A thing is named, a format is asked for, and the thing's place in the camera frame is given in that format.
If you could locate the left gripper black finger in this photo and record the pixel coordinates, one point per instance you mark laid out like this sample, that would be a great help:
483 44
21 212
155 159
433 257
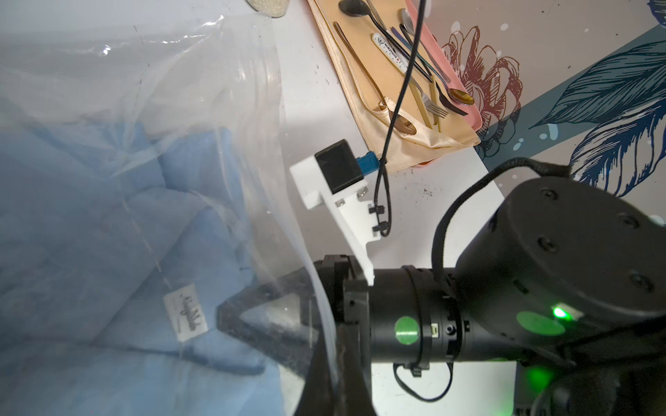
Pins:
352 396

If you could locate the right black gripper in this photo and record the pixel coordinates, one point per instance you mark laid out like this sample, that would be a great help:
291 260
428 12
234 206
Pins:
404 317

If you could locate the clear plastic vacuum bag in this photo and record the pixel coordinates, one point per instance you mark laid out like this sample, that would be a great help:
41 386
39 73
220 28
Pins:
175 68

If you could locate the blue cloth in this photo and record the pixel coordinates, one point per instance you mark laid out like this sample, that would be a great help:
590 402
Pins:
114 258

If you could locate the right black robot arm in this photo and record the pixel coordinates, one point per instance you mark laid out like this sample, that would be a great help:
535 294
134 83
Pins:
527 266

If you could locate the gold spoon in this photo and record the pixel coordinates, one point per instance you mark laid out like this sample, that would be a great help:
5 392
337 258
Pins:
403 125

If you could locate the beige cloth napkin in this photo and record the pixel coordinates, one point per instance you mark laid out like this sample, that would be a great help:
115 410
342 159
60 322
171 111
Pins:
371 85

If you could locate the dark dinner knife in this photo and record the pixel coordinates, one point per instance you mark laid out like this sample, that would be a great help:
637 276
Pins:
443 98

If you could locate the iridescent spoon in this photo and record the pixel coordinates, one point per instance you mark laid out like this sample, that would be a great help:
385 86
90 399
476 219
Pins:
457 95

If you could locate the glass shaker black lid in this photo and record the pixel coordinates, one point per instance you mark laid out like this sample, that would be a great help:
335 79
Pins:
270 8

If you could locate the black ladle spoon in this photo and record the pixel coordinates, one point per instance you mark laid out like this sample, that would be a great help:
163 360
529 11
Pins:
359 8

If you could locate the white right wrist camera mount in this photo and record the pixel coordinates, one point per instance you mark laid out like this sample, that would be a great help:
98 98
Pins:
333 178

